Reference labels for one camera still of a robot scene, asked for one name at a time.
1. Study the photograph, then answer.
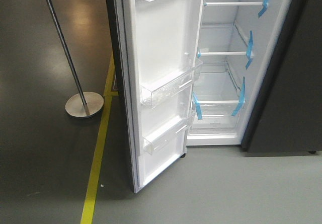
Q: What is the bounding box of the lower clear door bin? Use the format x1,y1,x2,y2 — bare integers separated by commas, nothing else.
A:
143,111,195,155

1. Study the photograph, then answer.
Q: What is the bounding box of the middle clear door bin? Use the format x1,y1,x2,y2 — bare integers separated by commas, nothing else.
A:
140,57,203,109

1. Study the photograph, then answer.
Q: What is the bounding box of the matte silver stanchion post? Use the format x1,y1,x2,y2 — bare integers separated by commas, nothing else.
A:
46,0,104,118

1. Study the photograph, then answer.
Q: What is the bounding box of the blue tape strip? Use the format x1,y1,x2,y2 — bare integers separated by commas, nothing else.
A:
192,92,202,120
258,0,269,18
231,77,246,116
245,30,254,69

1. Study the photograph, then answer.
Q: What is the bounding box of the fridge door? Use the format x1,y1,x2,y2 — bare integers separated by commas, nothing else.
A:
106,0,204,193

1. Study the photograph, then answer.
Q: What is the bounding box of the fridge body with shelves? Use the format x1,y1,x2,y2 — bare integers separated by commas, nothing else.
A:
187,0,321,155

